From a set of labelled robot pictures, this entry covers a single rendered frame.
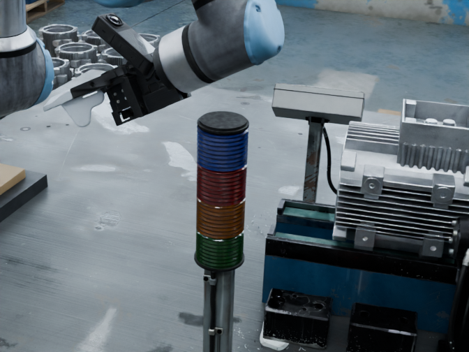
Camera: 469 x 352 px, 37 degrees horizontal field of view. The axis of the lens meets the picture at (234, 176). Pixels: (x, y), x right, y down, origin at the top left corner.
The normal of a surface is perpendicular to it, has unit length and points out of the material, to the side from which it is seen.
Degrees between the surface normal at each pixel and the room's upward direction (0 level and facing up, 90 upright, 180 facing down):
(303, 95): 54
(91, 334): 0
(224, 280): 90
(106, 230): 0
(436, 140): 90
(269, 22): 66
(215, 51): 93
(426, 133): 90
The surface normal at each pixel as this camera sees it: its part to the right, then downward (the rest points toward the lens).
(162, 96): -0.40, 0.27
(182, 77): -0.17, 0.68
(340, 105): -0.17, -0.18
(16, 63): 0.67, 0.47
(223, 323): -0.23, 0.43
